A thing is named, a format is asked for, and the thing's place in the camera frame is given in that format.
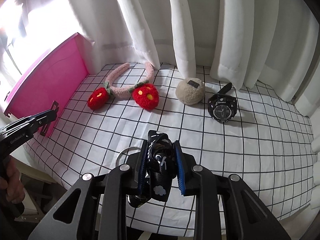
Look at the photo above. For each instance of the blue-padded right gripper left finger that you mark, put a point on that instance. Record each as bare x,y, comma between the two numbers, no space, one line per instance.
142,167

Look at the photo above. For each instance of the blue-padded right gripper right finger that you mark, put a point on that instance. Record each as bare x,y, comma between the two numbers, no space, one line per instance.
181,169

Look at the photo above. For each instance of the black printed hair scrunchie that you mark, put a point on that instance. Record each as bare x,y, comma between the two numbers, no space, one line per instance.
160,170

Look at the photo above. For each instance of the pink strawberry plush headband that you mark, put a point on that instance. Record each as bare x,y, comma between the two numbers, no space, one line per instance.
144,93

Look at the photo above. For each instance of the black wrist watch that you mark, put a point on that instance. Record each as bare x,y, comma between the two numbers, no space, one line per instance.
221,106

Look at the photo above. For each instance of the dark metal hair clip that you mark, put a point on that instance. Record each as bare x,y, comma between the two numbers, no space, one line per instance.
50,117

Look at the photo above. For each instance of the person's left hand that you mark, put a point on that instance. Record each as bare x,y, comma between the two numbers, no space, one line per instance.
14,188

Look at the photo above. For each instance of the pink plastic storage bin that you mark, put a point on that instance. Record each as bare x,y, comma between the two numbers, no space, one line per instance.
51,80

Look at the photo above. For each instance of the beige fluffy round pouch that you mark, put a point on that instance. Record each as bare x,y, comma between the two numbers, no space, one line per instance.
190,91

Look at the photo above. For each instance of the white curtain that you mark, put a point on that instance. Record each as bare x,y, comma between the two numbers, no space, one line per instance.
263,47

